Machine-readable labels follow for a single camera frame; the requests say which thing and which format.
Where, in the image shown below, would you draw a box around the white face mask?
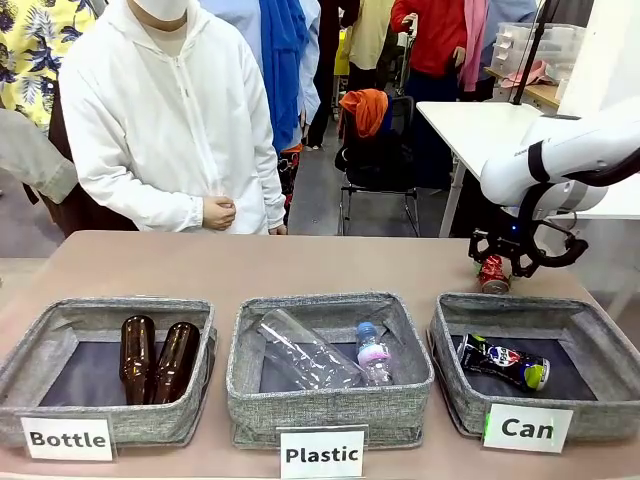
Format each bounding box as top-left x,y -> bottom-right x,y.
132,0 -> 195,23

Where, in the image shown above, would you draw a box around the brown glass bottle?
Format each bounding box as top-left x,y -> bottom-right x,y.
118,314 -> 156,406
152,321 -> 201,405

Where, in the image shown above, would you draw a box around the person's right hand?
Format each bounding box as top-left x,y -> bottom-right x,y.
202,195 -> 237,232

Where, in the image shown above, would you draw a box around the person's left forearm white sleeve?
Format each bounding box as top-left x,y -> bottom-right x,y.
247,144 -> 287,232

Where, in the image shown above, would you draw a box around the grey fabric basket plastic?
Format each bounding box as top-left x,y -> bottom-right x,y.
225,291 -> 435,450

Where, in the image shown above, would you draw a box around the white sign reading Plastic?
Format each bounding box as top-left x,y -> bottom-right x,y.
278,429 -> 365,480

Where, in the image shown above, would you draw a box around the person with pink scarf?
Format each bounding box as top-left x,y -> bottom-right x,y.
459,0 -> 540,101

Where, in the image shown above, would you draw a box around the crushed black soda can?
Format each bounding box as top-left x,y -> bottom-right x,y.
457,333 -> 552,392

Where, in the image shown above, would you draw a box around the white sign reading Can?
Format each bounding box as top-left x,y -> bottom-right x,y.
482,402 -> 575,454

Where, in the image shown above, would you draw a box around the grey fabric basket can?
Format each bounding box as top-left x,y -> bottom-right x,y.
427,292 -> 640,441

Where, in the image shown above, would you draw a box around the grey sleeved arm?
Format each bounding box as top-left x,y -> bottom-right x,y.
0,107 -> 79,205

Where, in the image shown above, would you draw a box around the person's right forearm white sleeve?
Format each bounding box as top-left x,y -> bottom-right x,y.
79,164 -> 206,232

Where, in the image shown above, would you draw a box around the white table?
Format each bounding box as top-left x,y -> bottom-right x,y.
415,99 -> 640,239

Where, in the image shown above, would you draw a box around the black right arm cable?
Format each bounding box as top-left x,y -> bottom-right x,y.
516,149 -> 640,268

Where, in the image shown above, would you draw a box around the crushed red soda can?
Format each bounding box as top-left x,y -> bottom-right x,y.
476,254 -> 513,295

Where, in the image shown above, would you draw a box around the person in blue clothes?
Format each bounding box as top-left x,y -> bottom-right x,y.
199,0 -> 322,154

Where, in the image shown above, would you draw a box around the grey fabric basket bottle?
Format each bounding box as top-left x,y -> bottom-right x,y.
0,297 -> 219,449

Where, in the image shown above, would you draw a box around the orange cloth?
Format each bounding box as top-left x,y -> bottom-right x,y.
338,87 -> 390,139

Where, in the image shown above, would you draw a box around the small plastic water bottle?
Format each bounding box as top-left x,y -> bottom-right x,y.
355,321 -> 396,386

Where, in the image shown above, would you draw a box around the person in red jacket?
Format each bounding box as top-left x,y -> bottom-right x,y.
389,0 -> 469,101

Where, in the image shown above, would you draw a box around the pink cloth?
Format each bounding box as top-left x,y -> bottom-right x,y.
499,59 -> 557,89

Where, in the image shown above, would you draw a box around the clear plastic storage boxes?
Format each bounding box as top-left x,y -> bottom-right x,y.
489,21 -> 587,77

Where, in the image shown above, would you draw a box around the person in white coat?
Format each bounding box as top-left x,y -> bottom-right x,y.
58,0 -> 288,236

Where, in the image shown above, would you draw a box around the black office chair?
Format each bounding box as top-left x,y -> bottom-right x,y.
333,92 -> 422,237

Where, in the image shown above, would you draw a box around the white sign reading Bottle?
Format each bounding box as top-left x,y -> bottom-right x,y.
19,414 -> 114,462

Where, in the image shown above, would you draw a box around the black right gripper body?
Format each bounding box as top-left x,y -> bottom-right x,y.
487,222 -> 526,254

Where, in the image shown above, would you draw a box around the wooden desk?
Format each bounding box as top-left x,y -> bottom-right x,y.
483,65 -> 562,110

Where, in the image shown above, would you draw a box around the black pole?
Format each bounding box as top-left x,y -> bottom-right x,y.
511,0 -> 559,105

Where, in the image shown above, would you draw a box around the person in cream top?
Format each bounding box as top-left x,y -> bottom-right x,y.
344,0 -> 399,94

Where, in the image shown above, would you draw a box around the person in yellow floral shirt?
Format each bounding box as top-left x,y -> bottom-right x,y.
0,0 -> 99,134

